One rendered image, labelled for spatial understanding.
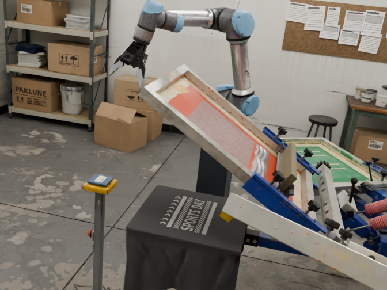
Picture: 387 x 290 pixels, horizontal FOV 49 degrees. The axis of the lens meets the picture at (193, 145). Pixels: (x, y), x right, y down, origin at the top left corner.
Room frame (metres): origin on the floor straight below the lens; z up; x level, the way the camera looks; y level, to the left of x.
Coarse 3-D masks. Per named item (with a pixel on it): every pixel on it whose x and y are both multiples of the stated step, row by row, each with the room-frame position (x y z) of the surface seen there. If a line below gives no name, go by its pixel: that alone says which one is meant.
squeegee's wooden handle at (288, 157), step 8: (280, 152) 1.80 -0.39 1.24; (288, 152) 1.69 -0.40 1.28; (296, 152) 1.70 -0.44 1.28; (288, 160) 1.60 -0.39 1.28; (296, 160) 1.61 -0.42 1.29; (280, 168) 1.59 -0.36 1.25; (288, 168) 1.51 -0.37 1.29; (296, 168) 1.52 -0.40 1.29; (288, 176) 1.43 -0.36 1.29; (296, 176) 1.43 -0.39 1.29; (288, 184) 1.43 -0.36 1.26
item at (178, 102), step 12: (180, 96) 1.69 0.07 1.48; (180, 108) 1.57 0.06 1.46; (192, 108) 1.66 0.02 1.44; (192, 120) 1.55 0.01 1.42; (204, 120) 1.63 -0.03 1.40; (204, 132) 1.52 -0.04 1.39; (216, 132) 1.60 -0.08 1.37; (228, 144) 1.57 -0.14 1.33; (240, 156) 1.55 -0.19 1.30; (252, 156) 1.63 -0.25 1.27
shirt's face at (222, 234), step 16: (160, 192) 1.85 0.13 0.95; (176, 192) 1.87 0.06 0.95; (192, 192) 1.89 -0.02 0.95; (144, 208) 1.68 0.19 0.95; (160, 208) 1.69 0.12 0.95; (128, 224) 1.53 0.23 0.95; (144, 224) 1.54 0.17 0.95; (224, 224) 1.62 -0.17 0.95; (240, 224) 1.63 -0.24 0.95; (192, 240) 1.47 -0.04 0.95; (208, 240) 1.48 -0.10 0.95; (224, 240) 1.49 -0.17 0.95; (240, 240) 1.51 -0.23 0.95
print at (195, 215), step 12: (180, 204) 1.75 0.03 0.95; (192, 204) 1.77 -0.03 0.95; (204, 204) 1.78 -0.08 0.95; (216, 204) 1.79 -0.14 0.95; (168, 216) 1.63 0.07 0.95; (180, 216) 1.64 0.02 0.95; (192, 216) 1.65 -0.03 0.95; (204, 216) 1.67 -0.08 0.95; (180, 228) 1.54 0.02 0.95; (192, 228) 1.55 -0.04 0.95; (204, 228) 1.56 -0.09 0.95
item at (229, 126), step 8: (192, 88) 1.88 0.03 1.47; (184, 96) 1.72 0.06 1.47; (192, 96) 1.79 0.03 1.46; (200, 96) 1.86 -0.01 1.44; (192, 104) 1.70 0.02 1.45; (200, 104) 1.77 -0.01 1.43; (208, 104) 1.84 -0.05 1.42; (208, 112) 1.74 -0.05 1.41; (216, 112) 1.81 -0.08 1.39; (216, 120) 1.72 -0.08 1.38; (224, 120) 1.79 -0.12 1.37; (232, 120) 1.86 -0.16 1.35; (224, 128) 1.70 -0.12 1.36; (232, 128) 1.76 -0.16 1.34; (240, 128) 1.84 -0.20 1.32; (232, 136) 1.68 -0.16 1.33; (240, 136) 1.74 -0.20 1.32; (248, 136) 1.81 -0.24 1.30; (240, 144) 1.66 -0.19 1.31; (248, 144) 1.72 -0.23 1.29; (272, 160) 1.75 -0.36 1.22; (272, 168) 1.67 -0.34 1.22
